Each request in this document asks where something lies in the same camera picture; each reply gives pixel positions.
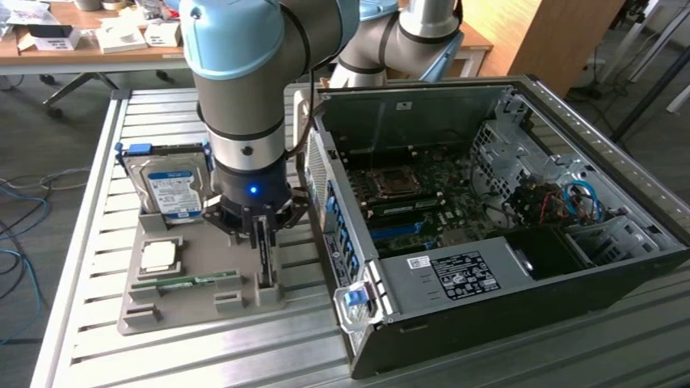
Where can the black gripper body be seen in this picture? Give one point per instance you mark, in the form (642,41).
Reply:
(249,188)

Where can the green graphics card black heatsink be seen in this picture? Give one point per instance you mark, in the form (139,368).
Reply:
(261,258)

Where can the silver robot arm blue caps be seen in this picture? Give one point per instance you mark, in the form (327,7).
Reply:
(236,40)

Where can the grey parts rack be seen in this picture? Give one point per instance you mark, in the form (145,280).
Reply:
(215,250)

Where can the hard disk in blue caddy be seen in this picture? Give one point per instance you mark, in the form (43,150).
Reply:
(169,190)

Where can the silver CPU chip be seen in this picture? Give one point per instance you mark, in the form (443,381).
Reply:
(159,256)

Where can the green RAM stick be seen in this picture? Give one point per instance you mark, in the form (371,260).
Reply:
(404,207)
(183,279)

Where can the blue expansion slot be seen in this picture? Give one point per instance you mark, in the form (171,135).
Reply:
(396,231)

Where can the metal CPU socket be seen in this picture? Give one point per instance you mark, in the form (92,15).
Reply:
(396,184)

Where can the blue case latch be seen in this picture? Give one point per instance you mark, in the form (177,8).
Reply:
(355,299)

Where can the silver chipset heatsink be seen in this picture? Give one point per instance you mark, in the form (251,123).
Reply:
(455,238)

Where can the green motherboard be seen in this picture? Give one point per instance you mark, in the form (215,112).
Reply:
(463,202)

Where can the silver power supply unit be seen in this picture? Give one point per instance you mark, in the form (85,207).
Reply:
(463,275)

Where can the silver perforated drive cage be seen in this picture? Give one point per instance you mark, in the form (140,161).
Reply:
(500,161)

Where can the small white labelled box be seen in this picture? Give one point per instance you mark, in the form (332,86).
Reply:
(161,36)

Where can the white flat open carton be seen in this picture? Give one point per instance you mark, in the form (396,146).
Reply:
(121,42)

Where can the black open PC case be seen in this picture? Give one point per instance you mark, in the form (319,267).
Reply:
(484,335)

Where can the white box black flap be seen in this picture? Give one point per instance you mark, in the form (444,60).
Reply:
(53,42)

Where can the grey cup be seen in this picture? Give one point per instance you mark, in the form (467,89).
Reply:
(87,5)

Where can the printed paper sheets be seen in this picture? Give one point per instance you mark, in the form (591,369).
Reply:
(27,14)

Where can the silver disk bay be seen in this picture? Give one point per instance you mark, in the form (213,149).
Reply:
(614,242)

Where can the black metal pole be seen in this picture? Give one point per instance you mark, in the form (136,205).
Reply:
(654,87)

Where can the grey caster leg frame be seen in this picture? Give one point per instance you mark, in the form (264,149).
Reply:
(63,89)

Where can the wooden desk white frame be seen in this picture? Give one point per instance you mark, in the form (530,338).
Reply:
(476,42)
(85,56)

